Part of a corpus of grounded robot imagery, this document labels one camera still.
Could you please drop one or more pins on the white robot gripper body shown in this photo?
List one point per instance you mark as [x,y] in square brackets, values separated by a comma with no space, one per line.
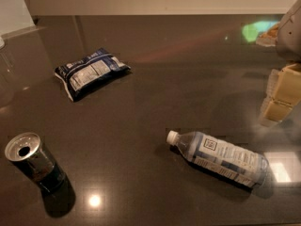
[290,37]

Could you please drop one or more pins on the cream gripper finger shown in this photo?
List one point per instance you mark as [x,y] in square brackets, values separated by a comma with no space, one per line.
[273,113]
[284,86]

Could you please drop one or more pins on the blue plastic water bottle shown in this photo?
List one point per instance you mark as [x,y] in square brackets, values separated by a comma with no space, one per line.
[233,162]

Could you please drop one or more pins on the blue chip bag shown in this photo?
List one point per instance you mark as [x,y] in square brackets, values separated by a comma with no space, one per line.
[82,76]

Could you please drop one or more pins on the dark open soda can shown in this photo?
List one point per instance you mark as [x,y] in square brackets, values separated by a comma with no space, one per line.
[28,153]

